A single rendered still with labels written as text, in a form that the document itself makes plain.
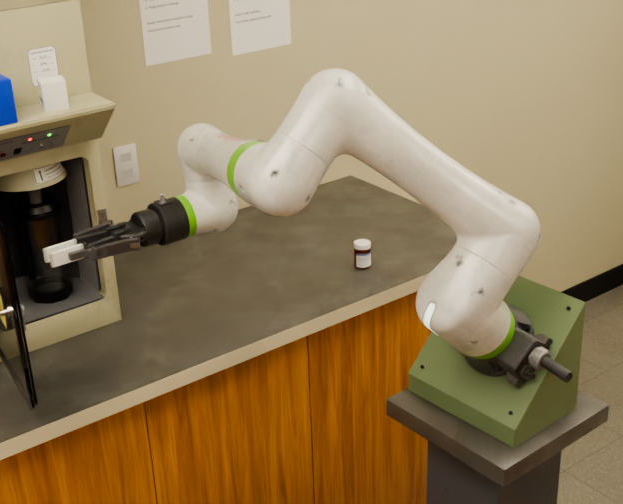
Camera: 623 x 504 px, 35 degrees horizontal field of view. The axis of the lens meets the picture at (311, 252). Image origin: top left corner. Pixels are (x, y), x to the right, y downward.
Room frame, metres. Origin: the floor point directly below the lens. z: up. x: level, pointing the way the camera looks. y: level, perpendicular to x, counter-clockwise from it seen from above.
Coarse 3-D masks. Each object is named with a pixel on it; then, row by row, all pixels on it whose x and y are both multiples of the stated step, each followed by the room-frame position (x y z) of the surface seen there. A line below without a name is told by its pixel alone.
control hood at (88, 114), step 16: (80, 96) 2.08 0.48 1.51; (96, 96) 2.08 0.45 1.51; (16, 112) 1.98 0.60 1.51; (32, 112) 1.98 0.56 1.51; (48, 112) 1.97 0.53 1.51; (64, 112) 1.97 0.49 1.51; (80, 112) 1.98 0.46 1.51; (96, 112) 2.00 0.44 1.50; (112, 112) 2.04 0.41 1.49; (0, 128) 1.88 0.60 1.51; (16, 128) 1.90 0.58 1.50; (32, 128) 1.92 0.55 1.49; (48, 128) 1.96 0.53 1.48; (80, 128) 2.02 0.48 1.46; (96, 128) 2.05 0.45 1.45; (64, 144) 2.04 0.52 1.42
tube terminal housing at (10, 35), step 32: (0, 32) 2.01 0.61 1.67; (32, 32) 2.05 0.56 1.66; (64, 32) 2.09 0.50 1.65; (0, 64) 2.01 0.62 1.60; (64, 64) 2.09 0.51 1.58; (32, 96) 2.04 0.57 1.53; (32, 160) 2.03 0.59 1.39; (64, 160) 2.07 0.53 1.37; (96, 160) 2.11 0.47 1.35; (96, 192) 2.11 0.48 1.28; (96, 224) 2.13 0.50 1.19; (64, 320) 2.04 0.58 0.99; (96, 320) 2.08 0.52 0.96
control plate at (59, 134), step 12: (36, 132) 1.94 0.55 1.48; (48, 132) 1.96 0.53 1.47; (60, 132) 1.99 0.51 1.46; (0, 144) 1.91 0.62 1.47; (12, 144) 1.93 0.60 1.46; (24, 144) 1.95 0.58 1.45; (36, 144) 1.98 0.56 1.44; (48, 144) 2.00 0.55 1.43; (60, 144) 2.03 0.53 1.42; (12, 156) 1.97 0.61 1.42
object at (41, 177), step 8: (40, 168) 2.07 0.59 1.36; (48, 168) 2.08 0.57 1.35; (56, 168) 2.10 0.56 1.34; (64, 168) 2.15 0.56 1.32; (8, 176) 2.05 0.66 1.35; (16, 176) 2.04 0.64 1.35; (24, 176) 2.04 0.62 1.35; (32, 176) 2.05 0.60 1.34; (40, 176) 2.06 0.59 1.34; (48, 176) 2.07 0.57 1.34; (56, 176) 2.08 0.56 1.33; (64, 176) 2.11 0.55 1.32; (0, 184) 2.04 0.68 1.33; (8, 184) 2.04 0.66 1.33; (16, 184) 2.04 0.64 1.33; (24, 184) 2.04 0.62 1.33; (32, 184) 2.04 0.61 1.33; (40, 184) 2.05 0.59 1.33; (48, 184) 2.06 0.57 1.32
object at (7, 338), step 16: (0, 240) 1.65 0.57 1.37; (0, 256) 1.68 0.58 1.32; (0, 272) 1.71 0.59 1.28; (0, 288) 1.74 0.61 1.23; (16, 304) 1.66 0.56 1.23; (0, 320) 1.80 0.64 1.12; (16, 320) 1.65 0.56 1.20; (0, 336) 1.83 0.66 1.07; (16, 336) 1.67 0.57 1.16; (0, 352) 1.87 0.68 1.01; (16, 352) 1.70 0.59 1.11; (16, 368) 1.73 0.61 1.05; (16, 384) 1.76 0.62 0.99; (32, 400) 1.66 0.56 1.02
